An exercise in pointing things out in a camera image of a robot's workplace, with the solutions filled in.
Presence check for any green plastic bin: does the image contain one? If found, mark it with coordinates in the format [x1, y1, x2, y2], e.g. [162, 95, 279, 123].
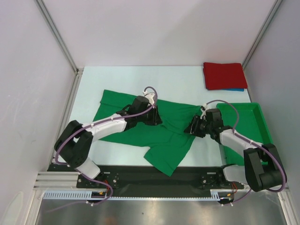
[216, 102, 275, 166]

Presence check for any left aluminium frame post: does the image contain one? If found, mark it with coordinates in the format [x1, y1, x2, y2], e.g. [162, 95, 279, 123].
[34, 0, 78, 74]

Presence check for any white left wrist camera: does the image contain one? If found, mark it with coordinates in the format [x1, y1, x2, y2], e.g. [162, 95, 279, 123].
[143, 91, 157, 105]

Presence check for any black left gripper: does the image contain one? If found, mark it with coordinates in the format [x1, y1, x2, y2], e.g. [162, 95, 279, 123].
[136, 104, 162, 126]

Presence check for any green t shirt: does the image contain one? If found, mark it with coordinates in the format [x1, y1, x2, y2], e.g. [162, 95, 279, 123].
[103, 100, 201, 176]

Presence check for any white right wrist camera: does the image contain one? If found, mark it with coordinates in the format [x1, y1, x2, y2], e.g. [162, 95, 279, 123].
[201, 104, 209, 117]

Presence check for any folded red t shirt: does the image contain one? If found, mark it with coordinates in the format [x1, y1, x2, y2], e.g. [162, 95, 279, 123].
[203, 62, 248, 90]

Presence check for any folded blue t shirt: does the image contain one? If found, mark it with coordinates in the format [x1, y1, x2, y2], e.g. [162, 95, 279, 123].
[222, 88, 245, 92]

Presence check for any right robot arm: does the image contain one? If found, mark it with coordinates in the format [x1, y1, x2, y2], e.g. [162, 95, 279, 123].
[184, 108, 287, 192]

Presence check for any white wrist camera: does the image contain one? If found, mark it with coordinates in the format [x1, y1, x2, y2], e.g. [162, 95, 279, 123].
[201, 104, 209, 117]
[143, 91, 157, 105]

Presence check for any aluminium frame post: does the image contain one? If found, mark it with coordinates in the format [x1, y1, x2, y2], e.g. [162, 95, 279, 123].
[34, 0, 78, 74]
[242, 0, 284, 69]

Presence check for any aluminium rail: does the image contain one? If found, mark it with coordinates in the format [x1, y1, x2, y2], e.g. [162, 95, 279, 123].
[32, 171, 290, 192]
[52, 67, 84, 162]

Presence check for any aluminium front rail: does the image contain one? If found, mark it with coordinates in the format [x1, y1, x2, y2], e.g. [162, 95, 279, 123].
[32, 171, 290, 192]

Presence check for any aluminium left side rail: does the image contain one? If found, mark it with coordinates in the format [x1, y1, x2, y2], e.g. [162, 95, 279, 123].
[52, 67, 84, 162]

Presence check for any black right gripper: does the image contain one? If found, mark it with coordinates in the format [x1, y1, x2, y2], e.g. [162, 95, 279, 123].
[183, 114, 212, 138]

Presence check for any grey slotted cable duct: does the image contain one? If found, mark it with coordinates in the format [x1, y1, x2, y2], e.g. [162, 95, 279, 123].
[43, 190, 233, 201]

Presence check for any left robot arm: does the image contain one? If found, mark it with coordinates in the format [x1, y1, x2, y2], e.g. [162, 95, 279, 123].
[54, 92, 162, 188]

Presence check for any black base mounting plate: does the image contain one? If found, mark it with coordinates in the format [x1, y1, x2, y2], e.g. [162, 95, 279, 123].
[46, 164, 244, 198]

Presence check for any right aluminium frame post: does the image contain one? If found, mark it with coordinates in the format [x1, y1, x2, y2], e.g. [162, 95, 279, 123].
[242, 0, 284, 69]

